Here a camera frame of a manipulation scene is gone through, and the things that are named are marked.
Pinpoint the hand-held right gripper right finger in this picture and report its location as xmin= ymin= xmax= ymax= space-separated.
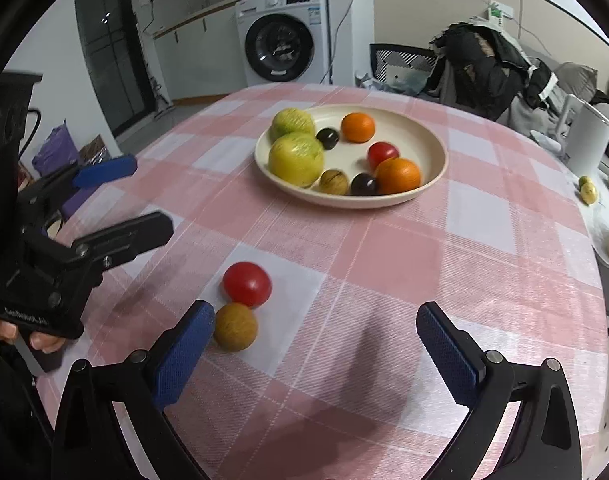
xmin=416 ymin=301 xmax=582 ymax=480

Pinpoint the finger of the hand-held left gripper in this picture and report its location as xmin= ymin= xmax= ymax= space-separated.
xmin=17 ymin=155 xmax=138 ymax=221
xmin=72 ymin=211 xmax=174 ymax=273

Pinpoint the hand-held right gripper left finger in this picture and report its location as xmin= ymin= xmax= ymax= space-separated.
xmin=51 ymin=300 xmax=216 ymax=480

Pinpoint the brown-green round fruit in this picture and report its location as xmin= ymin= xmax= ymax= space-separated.
xmin=213 ymin=302 xmax=258 ymax=352

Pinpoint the red tomato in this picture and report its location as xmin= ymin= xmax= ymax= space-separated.
xmin=222 ymin=261 xmax=272 ymax=309
xmin=367 ymin=142 xmax=400 ymax=171

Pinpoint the large orange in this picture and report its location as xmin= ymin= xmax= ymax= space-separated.
xmin=375 ymin=158 xmax=422 ymax=195

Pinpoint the pale green wrinkled guava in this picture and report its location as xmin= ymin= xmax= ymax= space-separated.
xmin=269 ymin=108 xmax=316 ymax=143

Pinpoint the cream round plate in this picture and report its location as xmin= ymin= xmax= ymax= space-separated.
xmin=254 ymin=104 xmax=448 ymax=209

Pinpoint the small orange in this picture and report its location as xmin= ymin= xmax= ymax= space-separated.
xmin=341 ymin=112 xmax=375 ymax=143

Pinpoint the person's left hand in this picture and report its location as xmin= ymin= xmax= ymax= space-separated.
xmin=0 ymin=310 xmax=66 ymax=354

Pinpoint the brown patterned box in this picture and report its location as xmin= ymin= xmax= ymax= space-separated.
xmin=77 ymin=135 xmax=108 ymax=166

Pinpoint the purple bag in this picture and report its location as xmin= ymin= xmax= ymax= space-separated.
xmin=32 ymin=121 xmax=80 ymax=176

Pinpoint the pink checked tablecloth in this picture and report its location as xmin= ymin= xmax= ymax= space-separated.
xmin=34 ymin=83 xmax=609 ymax=480

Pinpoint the white mop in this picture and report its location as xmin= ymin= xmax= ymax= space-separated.
xmin=147 ymin=60 xmax=175 ymax=121

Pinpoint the dark glass door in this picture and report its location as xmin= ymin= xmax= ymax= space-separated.
xmin=74 ymin=0 xmax=152 ymax=136

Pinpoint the white kitchen counter cabinet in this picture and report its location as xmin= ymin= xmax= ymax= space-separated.
xmin=152 ymin=0 xmax=248 ymax=103

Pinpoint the yellow-green guava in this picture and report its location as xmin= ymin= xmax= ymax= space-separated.
xmin=268 ymin=133 xmax=325 ymax=188

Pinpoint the small brown longan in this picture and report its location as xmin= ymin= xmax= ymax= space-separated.
xmin=318 ymin=169 xmax=351 ymax=196

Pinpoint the white washing machine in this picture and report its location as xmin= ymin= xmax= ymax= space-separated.
xmin=234 ymin=0 xmax=332 ymax=87

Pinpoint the white electric kettle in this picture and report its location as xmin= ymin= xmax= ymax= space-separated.
xmin=557 ymin=94 xmax=609 ymax=177

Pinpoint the dark jacket pile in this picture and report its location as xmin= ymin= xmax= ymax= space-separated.
xmin=429 ymin=22 xmax=557 ymax=121

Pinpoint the patterned back chair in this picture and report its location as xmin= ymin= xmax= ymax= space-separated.
xmin=369 ymin=43 xmax=440 ymax=93

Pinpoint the grey sofa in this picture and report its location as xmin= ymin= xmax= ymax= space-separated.
xmin=549 ymin=60 xmax=609 ymax=136

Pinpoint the grey wall cable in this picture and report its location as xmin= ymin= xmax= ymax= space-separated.
xmin=329 ymin=0 xmax=365 ymax=86

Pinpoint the white wall socket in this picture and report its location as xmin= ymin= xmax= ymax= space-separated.
xmin=487 ymin=0 xmax=516 ymax=26

